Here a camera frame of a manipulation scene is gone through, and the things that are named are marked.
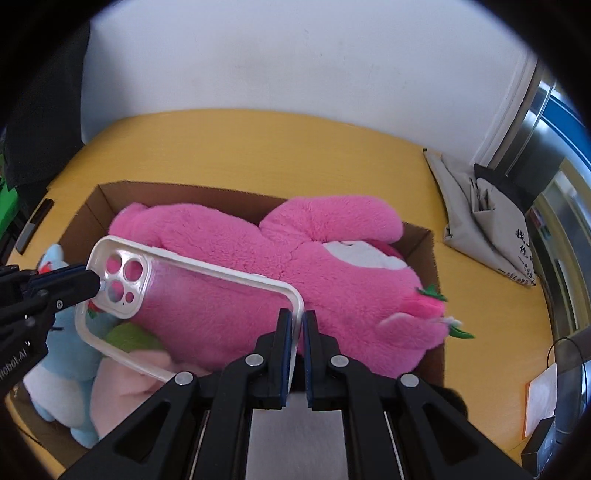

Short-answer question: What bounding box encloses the grey canvas tote bag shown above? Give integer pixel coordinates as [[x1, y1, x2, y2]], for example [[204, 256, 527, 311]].
[[423, 149, 536, 287]]

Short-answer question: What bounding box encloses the white plush panda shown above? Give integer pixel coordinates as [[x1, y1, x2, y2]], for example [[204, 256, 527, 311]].
[[431, 385, 468, 418]]

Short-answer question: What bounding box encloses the shallow brown cardboard box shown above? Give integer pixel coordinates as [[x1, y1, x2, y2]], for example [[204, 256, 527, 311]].
[[4, 180, 447, 480]]

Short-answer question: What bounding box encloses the white orange-edged mouse pad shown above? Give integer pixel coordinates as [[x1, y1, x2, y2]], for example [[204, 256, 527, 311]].
[[524, 363, 557, 438]]

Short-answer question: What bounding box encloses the pink and teal plush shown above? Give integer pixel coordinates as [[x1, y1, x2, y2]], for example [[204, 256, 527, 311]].
[[89, 322, 213, 439]]

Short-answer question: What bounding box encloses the clear white phone case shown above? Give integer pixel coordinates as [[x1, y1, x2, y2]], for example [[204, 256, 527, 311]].
[[87, 236, 304, 384]]

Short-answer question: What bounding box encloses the light blue plush toy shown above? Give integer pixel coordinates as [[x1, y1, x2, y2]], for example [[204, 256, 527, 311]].
[[22, 244, 122, 449]]

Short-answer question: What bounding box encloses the person in black jacket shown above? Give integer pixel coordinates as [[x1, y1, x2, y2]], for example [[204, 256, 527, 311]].
[[4, 24, 90, 198]]

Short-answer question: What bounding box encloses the small black box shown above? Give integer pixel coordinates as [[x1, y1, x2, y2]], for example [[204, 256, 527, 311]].
[[521, 417, 556, 477]]

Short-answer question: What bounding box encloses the large pink plush bear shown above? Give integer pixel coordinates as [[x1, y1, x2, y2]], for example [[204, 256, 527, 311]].
[[109, 196, 462, 378]]

